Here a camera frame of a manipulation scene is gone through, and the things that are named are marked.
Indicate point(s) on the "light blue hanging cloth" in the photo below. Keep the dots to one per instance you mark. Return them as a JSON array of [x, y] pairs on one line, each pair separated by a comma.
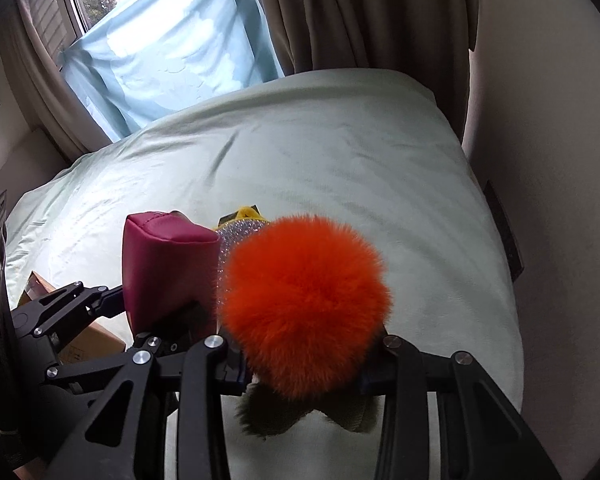
[[170, 60]]

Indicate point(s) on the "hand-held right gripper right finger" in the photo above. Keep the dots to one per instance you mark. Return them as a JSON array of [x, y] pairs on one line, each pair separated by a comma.
[[405, 385]]

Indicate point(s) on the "silver glitter disc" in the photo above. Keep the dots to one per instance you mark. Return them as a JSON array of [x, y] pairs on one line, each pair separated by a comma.
[[227, 245]]

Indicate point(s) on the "pink pouch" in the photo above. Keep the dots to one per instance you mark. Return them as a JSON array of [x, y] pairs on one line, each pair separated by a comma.
[[165, 260]]

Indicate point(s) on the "cardboard box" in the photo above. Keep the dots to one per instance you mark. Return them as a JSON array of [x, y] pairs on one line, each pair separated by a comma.
[[100, 340]]

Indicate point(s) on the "bed with pale green sheet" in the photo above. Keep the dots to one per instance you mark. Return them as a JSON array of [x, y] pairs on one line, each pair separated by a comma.
[[305, 160]]

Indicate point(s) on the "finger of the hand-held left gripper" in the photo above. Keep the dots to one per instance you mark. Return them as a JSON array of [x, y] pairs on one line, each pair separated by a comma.
[[95, 367], [55, 305]]

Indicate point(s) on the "beige curtain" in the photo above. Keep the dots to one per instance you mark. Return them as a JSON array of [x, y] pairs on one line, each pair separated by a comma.
[[355, 10], [40, 85]]

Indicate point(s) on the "orange fluffy pompom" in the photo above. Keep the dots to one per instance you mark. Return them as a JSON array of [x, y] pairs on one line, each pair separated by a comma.
[[305, 300]]

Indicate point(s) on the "yellow soft item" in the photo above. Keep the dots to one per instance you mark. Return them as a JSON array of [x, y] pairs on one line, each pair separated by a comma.
[[247, 212]]

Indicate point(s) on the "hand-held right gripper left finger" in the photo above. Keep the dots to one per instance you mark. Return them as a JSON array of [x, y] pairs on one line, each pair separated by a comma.
[[205, 385]]

